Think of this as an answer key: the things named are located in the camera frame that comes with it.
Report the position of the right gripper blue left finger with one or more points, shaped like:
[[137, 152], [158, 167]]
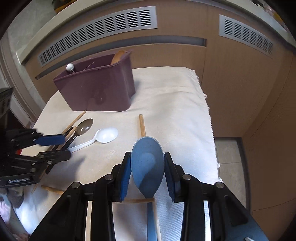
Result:
[[124, 176]]

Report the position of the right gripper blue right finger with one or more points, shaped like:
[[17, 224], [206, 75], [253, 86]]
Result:
[[172, 179]]

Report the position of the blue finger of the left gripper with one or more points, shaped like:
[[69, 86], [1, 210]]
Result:
[[50, 140], [55, 156]]

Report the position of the blue grey plastic spoon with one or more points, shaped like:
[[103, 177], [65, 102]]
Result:
[[147, 164]]

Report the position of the wooden chopstick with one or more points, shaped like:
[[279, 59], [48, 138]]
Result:
[[142, 125], [156, 220], [72, 122], [60, 192]]

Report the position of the black handled dark spoon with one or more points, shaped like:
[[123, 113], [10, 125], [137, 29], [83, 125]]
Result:
[[75, 132]]

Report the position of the white plastic spoon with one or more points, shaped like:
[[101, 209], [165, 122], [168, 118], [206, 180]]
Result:
[[102, 136]]

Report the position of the steel spoon white ball handle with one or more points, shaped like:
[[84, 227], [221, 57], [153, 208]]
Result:
[[70, 68]]

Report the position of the wooden spoon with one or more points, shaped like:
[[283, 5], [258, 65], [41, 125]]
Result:
[[117, 56]]

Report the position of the gloved hand holding left gripper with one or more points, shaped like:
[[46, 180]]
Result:
[[15, 195]]

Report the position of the cream white table cloth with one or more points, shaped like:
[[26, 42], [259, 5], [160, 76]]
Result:
[[175, 114]]

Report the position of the maroon plastic utensil caddy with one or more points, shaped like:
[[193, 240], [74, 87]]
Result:
[[98, 85]]

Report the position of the long grey vent grille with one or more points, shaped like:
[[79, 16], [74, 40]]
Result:
[[142, 18]]

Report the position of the small grey vent grille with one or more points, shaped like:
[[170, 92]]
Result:
[[240, 32]]

